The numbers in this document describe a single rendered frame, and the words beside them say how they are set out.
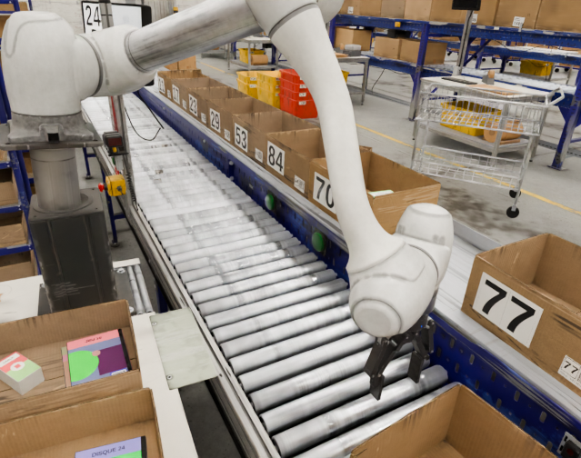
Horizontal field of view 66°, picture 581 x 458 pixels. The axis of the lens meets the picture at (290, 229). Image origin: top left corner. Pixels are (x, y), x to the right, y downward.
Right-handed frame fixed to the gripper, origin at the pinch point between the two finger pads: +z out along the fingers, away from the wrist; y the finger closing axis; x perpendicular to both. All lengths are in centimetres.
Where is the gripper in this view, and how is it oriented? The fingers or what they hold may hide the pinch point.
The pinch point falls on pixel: (395, 380)
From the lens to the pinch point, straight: 105.8
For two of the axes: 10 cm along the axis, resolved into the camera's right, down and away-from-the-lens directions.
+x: 4.8, 4.2, -7.7
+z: -0.4, 8.9, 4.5
